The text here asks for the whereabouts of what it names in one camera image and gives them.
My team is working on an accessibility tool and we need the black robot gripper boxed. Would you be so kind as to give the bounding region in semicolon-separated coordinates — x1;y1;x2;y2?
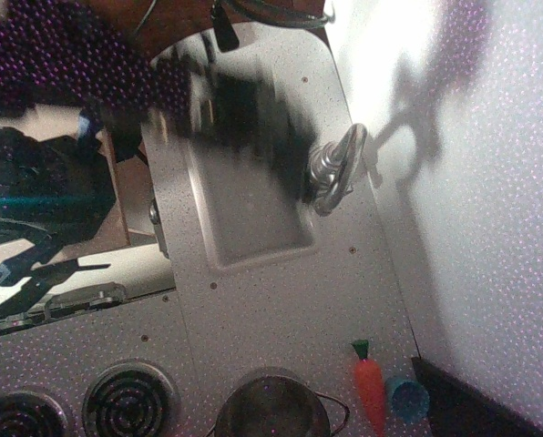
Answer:
190;63;319;204

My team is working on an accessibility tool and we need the silver curved faucet spout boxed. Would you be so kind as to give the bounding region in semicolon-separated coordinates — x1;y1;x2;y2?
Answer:
309;124;369;217

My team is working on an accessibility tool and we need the silver faucet base with lever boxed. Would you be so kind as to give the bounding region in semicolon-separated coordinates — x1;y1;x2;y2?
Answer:
309;142;354;204

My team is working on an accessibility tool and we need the black clamp at top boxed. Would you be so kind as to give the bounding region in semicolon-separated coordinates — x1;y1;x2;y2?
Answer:
210;0;240;53

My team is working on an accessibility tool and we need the grey toy sink basin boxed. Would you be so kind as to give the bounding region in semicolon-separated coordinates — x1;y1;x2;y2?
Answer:
179;137;316;271

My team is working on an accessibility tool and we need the black and blue clamp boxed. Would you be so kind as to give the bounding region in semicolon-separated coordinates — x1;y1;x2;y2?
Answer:
0;235;110;319

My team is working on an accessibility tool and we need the black coil stove burner centre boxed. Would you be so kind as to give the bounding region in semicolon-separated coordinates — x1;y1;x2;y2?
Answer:
81;361;181;436

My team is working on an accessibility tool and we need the black coil stove burner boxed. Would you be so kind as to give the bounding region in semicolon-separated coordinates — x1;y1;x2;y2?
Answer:
81;361;181;436
0;391;69;437

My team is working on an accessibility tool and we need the orange toy carrot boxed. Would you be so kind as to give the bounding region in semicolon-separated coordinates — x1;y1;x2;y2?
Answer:
351;340;386;436

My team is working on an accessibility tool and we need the blue plastic cup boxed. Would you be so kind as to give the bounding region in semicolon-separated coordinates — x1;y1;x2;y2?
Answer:
385;376;430;423

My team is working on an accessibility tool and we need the black coil stove burner left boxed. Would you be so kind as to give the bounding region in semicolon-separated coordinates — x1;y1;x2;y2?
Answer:
0;391;69;437

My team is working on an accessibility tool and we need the black coiled cable at top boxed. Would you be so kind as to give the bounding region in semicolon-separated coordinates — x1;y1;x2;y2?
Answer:
228;0;336;29

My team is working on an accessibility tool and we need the silver cabinet door handle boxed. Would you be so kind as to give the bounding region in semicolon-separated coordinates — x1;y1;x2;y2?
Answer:
149;198;169;259

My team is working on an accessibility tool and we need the metal pot with handle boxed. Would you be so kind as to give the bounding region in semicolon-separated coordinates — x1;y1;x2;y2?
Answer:
206;375;351;437

